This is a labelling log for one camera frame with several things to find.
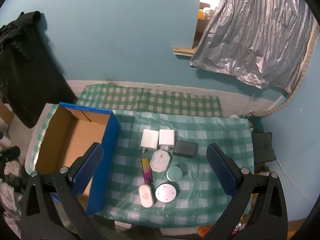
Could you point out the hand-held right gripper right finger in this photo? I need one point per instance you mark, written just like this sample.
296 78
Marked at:
221 170

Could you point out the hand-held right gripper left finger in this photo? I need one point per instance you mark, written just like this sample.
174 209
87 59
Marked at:
87 170

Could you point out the blue cardboard box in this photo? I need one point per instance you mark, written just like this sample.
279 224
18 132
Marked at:
62 140

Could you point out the dark grey wall charger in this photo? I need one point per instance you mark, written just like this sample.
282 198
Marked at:
185 148

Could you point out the green metal tin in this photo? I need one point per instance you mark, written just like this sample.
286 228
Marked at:
174 174

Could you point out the colourful rectangular bar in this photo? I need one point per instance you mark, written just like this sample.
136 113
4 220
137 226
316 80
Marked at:
147 171

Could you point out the round silver disc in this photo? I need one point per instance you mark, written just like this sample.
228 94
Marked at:
165 192

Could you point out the white octagonal box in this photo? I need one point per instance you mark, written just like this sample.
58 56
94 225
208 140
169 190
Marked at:
160 160

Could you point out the white wall charger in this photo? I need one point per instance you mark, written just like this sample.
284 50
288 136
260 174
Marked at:
149 140
167 137

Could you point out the white oval case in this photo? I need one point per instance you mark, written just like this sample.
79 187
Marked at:
146 195

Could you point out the dark cushion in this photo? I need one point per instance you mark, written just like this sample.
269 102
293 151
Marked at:
263 147

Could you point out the striped clothing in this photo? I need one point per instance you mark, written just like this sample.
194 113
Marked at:
10 192

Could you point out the green checkered tablecloth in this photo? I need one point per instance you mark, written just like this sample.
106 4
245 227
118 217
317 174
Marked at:
150 100

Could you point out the black hanging clothing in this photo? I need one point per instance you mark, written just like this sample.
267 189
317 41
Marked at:
30 67

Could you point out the wooden plank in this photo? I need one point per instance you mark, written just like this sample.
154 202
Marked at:
182 51

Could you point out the silver crinkled curtain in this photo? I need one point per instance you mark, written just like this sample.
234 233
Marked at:
255 30

